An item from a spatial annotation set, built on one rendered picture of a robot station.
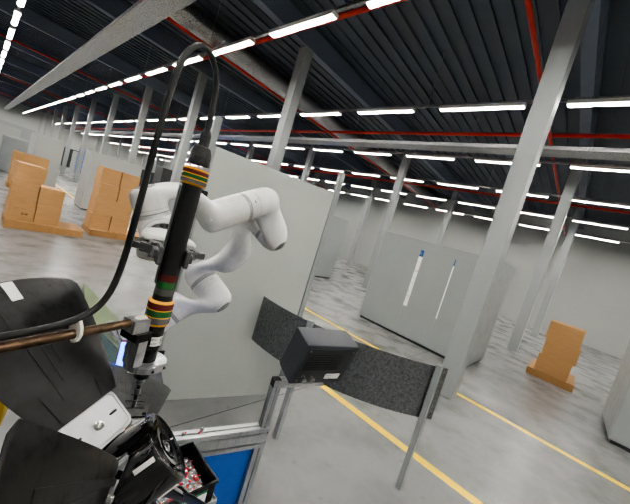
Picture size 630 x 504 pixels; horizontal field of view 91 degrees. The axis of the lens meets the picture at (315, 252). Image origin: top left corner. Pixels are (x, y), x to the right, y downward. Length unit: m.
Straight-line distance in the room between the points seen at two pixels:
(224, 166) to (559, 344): 7.41
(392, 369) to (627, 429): 4.40
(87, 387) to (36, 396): 0.06
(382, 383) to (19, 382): 2.13
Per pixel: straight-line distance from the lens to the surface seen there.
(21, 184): 8.10
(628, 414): 6.30
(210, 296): 1.32
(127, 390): 0.85
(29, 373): 0.62
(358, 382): 2.44
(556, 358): 8.31
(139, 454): 0.61
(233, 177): 2.47
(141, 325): 0.60
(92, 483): 0.47
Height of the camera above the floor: 1.64
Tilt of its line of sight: 4 degrees down
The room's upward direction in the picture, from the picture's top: 17 degrees clockwise
